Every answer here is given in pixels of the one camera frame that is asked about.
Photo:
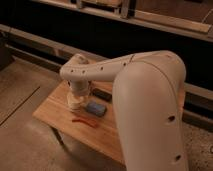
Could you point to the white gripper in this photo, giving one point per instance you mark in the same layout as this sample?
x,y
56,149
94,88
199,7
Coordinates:
x,y
79,88

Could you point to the white ceramic cup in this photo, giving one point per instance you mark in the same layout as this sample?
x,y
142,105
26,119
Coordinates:
x,y
75,102

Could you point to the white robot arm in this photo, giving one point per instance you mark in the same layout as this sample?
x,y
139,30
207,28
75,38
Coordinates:
x,y
148,98

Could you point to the black rectangular block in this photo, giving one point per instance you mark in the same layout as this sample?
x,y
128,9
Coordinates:
x,y
102,94

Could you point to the blue sponge block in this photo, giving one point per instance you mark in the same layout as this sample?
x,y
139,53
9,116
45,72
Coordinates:
x,y
96,108

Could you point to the red elongated tool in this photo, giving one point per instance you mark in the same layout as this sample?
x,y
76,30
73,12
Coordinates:
x,y
86,121

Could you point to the wooden table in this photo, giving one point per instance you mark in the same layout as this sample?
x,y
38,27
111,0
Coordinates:
x,y
104,138

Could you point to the dark metal table leg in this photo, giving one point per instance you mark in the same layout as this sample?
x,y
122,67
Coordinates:
x,y
58,136

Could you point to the wooden shelf rail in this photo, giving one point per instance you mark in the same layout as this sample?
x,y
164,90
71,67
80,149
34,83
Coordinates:
x,y
184,27

